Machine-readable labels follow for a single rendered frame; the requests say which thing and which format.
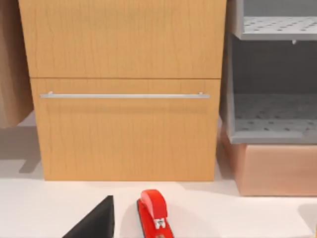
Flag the red stapler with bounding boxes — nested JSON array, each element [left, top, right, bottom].
[[136, 189, 175, 238]]

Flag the grey pierced shelf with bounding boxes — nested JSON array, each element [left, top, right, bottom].
[[235, 0, 317, 41]]

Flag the long metal handle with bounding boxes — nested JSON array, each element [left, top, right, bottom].
[[39, 91, 211, 100]]

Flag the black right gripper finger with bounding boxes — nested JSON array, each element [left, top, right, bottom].
[[61, 195, 115, 238]]

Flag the wooden drawer front with handle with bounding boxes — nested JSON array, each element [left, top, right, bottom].
[[30, 78, 222, 182]]

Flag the plain wooden drawer front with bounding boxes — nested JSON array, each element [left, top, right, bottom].
[[17, 0, 227, 80]]

